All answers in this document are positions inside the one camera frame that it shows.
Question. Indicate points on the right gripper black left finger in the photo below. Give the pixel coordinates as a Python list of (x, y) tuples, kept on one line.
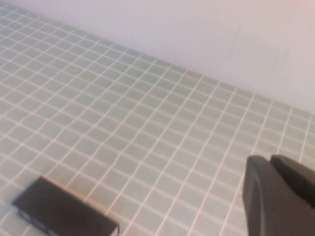
[(268, 204)]

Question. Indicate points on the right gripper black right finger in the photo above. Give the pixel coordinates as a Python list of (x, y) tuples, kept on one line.
[(295, 174)]

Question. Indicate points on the black rectangular glasses case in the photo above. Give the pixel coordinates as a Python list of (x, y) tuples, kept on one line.
[(66, 211)]

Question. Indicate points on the green white-checked tablecloth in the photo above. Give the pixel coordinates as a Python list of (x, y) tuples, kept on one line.
[(135, 118)]

